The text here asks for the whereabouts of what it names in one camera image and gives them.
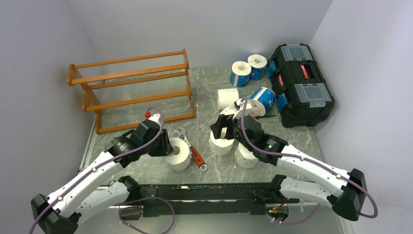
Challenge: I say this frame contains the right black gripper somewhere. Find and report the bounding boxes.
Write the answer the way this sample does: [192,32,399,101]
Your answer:
[210,114,254,152]

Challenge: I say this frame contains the plain white paper roll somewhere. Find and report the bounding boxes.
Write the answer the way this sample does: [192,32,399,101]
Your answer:
[162,137,191,171]

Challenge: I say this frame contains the dotted white roll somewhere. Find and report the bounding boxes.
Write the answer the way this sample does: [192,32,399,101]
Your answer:
[234,143,259,169]
[209,128,235,156]
[220,104,252,119]

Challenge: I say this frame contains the dotted white roll front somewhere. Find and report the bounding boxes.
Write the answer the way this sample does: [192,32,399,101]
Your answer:
[234,143,259,169]

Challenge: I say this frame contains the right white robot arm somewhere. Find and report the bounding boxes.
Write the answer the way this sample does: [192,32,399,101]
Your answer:
[210,114,367,221]

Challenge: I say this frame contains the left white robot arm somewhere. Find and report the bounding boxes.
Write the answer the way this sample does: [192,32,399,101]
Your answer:
[29,114,173,234]

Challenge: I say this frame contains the orange wooden shelf rack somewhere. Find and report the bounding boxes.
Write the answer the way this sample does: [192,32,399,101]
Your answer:
[66,49,196,134]

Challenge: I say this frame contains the dotted white roll lying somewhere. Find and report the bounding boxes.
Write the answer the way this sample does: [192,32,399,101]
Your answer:
[220,104,252,119]

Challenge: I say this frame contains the plain white roll lying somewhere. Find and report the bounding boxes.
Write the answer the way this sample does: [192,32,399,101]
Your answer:
[217,88,239,110]

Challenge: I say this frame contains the blue wrapped roll lying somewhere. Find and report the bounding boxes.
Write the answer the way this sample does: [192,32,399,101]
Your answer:
[249,87,276,117]

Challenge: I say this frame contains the blue wrapped roll back left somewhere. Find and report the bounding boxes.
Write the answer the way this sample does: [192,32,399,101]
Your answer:
[229,61,251,87]

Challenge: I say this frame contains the blue wrapped roll back right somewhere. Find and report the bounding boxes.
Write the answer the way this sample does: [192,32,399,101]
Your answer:
[247,54,267,80]

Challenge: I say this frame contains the black plastic toolbox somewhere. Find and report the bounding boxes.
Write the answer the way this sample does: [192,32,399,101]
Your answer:
[267,43,335,128]

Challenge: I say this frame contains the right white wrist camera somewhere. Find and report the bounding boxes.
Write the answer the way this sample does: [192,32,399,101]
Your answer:
[234,98,251,110]

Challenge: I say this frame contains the red handled adjustable wrench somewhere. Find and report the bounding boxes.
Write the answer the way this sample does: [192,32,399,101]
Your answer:
[174,127,207,172]

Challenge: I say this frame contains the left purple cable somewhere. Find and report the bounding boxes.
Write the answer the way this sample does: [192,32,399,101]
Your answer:
[29,107,176,234]

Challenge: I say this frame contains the purple cable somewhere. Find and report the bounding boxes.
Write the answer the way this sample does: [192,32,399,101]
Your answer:
[240,97,379,226]
[29,107,176,234]

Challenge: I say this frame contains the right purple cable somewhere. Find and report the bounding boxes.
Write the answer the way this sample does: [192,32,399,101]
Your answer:
[240,97,379,226]

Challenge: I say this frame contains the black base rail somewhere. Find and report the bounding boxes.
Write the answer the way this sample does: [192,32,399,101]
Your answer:
[108,182,299,217]

